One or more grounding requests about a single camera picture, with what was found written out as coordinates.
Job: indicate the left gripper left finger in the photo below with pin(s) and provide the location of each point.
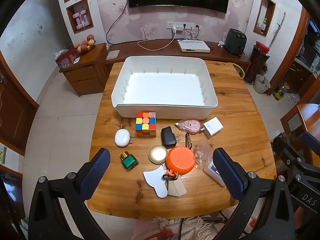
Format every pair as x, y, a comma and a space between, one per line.
46, 217

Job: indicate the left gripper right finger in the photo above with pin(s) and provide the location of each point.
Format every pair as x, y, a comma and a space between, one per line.
275, 220

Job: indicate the labelled clear plastic box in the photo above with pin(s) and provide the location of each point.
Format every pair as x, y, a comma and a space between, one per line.
212, 171

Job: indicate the clear plastic card box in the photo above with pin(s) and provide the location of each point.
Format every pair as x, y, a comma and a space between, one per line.
203, 152

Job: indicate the beige wooden piece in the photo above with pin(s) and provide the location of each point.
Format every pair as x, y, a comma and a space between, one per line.
176, 188

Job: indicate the orange round case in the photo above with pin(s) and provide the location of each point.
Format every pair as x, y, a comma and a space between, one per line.
179, 161

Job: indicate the green square perfume bottle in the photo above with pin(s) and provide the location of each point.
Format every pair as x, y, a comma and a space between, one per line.
128, 160

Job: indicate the white USB charger block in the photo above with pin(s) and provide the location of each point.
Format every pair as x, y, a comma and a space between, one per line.
212, 127

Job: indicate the white gua sha board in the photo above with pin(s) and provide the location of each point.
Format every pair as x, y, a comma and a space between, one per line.
155, 180

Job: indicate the pink correction tape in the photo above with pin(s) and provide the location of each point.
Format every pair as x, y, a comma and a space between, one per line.
191, 126

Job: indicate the black power adapter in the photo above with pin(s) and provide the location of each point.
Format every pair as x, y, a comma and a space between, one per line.
168, 138

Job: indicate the gold round compact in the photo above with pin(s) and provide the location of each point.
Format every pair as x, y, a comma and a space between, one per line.
157, 154

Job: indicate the multicolour puzzle cube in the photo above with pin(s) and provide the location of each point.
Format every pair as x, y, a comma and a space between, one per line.
145, 125

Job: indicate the fringed floor rug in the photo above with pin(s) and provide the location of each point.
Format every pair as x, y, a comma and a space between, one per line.
201, 227

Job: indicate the white waste bin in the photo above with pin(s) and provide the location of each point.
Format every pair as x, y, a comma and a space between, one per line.
261, 84

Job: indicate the white plastic storage bin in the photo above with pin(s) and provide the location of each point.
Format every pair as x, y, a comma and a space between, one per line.
173, 87

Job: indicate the wooden drawer cabinet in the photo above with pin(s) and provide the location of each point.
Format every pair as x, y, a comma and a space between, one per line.
89, 75

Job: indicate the black speaker box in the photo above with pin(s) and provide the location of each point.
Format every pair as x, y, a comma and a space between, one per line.
235, 42

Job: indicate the red tissue box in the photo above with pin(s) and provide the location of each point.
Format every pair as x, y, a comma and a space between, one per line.
65, 57

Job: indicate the white set-top box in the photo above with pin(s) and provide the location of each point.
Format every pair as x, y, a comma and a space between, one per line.
193, 46

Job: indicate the bowl of peaches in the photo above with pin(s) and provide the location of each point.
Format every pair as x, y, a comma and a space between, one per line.
86, 45

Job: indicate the long wooden TV bench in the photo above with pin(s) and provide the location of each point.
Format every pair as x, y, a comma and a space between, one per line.
162, 47

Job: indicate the pink dumbbells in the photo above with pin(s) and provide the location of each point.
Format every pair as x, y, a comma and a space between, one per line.
81, 19

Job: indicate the white wall power strip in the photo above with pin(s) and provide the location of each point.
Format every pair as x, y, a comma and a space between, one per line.
180, 26

